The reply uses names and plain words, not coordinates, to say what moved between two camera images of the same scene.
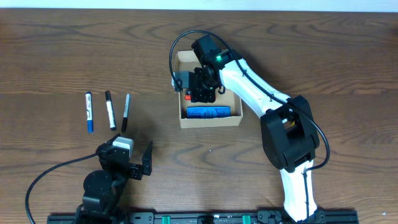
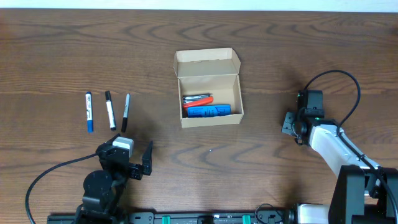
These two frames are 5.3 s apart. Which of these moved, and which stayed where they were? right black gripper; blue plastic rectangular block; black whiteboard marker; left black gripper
Moved: right black gripper
Stayed: black whiteboard marker; blue plastic rectangular block; left black gripper
